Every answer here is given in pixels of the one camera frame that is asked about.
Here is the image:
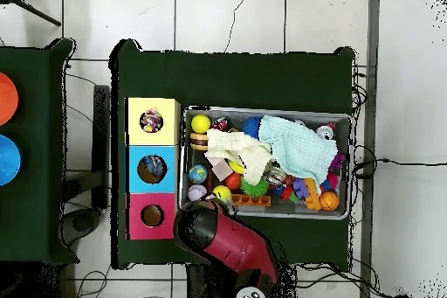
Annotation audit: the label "orange rubber toy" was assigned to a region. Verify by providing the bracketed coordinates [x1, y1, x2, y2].
[230, 193, 272, 208]

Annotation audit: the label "white toy baseball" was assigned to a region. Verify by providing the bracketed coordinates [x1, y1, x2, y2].
[187, 184, 209, 203]

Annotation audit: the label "grey floor foot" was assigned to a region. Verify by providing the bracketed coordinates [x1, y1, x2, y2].
[61, 206, 103, 247]

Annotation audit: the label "orange toy basketball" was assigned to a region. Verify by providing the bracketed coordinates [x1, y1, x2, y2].
[318, 190, 340, 212]

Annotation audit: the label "yellow ball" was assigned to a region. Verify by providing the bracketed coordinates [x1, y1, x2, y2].
[190, 114, 212, 135]

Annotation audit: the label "brown toy burger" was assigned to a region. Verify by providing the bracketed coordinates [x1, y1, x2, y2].
[189, 131, 210, 152]

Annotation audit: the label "small globe ball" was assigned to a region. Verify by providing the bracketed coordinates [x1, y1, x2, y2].
[187, 164, 210, 185]

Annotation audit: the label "black upright panel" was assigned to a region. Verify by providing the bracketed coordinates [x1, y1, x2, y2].
[93, 84, 112, 211]

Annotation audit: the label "black cable with plug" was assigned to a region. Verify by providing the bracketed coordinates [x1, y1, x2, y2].
[351, 143, 447, 180]

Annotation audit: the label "small polka dot paper ball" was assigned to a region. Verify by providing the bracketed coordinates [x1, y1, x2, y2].
[139, 108, 164, 134]

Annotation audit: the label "crushed clear plastic bottle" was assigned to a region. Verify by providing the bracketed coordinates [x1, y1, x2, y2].
[141, 155, 167, 180]

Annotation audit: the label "blue round bowl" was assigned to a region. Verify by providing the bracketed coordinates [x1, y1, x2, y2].
[0, 133, 24, 187]

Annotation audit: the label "dark green table cloth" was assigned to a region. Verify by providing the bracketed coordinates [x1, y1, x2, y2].
[0, 38, 79, 266]
[108, 38, 357, 273]

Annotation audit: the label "orange round bowl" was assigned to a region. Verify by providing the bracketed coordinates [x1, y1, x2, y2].
[0, 72, 20, 127]

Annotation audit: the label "silver wire mesh bin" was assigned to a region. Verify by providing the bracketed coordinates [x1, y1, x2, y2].
[178, 104, 355, 221]

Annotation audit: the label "plain wooden block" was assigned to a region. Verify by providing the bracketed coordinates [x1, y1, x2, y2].
[210, 160, 234, 182]

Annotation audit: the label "cream waffle cloth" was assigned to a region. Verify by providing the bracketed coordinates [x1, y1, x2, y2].
[203, 128, 273, 185]

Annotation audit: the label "mint waffle cloth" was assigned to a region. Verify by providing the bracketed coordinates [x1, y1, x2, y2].
[258, 114, 339, 187]

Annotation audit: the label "wooden box three round holes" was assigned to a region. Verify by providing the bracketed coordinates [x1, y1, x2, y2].
[124, 97, 182, 242]

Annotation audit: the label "dark tripod leg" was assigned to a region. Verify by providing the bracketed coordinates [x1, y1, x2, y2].
[0, 0, 63, 28]

